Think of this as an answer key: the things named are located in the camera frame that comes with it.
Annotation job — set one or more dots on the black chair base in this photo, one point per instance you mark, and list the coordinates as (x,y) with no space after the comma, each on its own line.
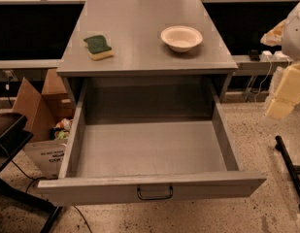
(13,138)

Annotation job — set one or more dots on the white power strip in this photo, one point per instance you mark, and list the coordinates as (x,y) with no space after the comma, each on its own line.
(281,56)

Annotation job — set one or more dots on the brown cardboard box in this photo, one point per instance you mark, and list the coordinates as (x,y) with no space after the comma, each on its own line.
(44,109)

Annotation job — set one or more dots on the white paper bowl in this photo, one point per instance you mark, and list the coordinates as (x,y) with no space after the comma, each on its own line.
(181,38)

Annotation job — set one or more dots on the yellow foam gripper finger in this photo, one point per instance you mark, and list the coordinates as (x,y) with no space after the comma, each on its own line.
(284,92)

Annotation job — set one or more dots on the black metal drawer handle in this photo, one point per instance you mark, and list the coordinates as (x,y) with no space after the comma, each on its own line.
(152,195)

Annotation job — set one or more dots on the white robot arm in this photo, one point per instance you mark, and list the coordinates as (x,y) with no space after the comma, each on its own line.
(287,35)

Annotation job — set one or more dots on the black power adapter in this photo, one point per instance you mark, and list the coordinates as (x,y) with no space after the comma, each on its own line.
(254,55)

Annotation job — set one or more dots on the black stand leg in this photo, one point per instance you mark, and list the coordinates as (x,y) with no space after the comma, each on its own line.
(293,170)

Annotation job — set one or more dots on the grey cabinet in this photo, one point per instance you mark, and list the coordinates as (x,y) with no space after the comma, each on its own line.
(132,28)

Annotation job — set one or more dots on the grey open top drawer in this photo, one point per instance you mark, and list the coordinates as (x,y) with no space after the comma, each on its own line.
(149,136)

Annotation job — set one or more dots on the white power adapter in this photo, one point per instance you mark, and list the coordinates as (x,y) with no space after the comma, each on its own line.
(266,55)

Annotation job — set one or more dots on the colourful items in box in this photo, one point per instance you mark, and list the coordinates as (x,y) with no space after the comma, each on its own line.
(61,130)

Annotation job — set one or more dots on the white printed cardboard box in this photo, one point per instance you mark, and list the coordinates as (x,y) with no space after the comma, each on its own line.
(47,156)

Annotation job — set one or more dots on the green and yellow sponge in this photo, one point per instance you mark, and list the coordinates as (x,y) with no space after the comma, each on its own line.
(97,47)

